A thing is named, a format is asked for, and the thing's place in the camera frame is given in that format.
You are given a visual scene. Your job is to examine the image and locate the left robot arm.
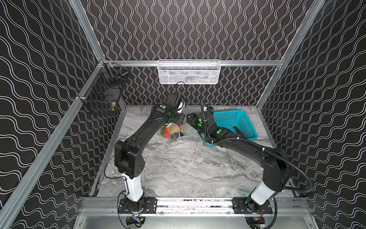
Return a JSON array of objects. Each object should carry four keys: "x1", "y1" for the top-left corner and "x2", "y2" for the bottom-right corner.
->
[{"x1": 114, "y1": 93, "x2": 185, "y2": 203}]

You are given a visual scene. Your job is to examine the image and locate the white mesh wall basket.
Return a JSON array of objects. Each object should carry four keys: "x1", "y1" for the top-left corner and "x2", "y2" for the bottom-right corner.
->
[{"x1": 157, "y1": 59, "x2": 221, "y2": 85}]

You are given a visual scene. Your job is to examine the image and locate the clear zip top bag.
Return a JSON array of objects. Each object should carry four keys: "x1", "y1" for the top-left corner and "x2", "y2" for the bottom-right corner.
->
[{"x1": 158, "y1": 121, "x2": 197, "y2": 140}]

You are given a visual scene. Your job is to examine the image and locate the yellow toy potato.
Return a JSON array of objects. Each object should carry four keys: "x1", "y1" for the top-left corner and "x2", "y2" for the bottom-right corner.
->
[{"x1": 170, "y1": 124, "x2": 181, "y2": 135}]

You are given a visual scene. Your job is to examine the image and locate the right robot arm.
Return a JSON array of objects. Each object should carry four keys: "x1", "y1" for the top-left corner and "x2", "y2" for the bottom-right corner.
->
[{"x1": 186, "y1": 104, "x2": 314, "y2": 206}]

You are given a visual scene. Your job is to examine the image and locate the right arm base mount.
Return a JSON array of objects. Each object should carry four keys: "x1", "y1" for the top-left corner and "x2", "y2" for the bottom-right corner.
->
[{"x1": 232, "y1": 197, "x2": 278, "y2": 229}]

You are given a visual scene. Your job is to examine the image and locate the black toy item in basket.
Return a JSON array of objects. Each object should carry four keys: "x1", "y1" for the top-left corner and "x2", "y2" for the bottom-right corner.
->
[{"x1": 233, "y1": 125, "x2": 246, "y2": 139}]

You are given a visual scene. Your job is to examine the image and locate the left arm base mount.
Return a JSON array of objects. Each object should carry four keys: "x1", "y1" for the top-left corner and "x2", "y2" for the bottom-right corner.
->
[{"x1": 117, "y1": 196, "x2": 158, "y2": 229}]

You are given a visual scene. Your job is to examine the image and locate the teal plastic basket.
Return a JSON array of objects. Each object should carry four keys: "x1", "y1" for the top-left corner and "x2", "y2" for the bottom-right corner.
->
[{"x1": 204, "y1": 110, "x2": 258, "y2": 147}]

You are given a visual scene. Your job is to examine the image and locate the black wire wall basket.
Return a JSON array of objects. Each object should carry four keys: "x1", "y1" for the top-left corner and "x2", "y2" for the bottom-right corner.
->
[{"x1": 79, "y1": 59, "x2": 130, "y2": 117}]

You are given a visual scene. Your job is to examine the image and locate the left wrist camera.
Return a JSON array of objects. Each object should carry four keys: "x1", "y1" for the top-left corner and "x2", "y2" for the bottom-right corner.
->
[{"x1": 177, "y1": 102, "x2": 185, "y2": 113}]

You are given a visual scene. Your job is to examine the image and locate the orange red toy pepper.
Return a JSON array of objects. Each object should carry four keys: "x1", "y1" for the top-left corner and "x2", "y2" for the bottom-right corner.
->
[{"x1": 164, "y1": 127, "x2": 171, "y2": 138}]

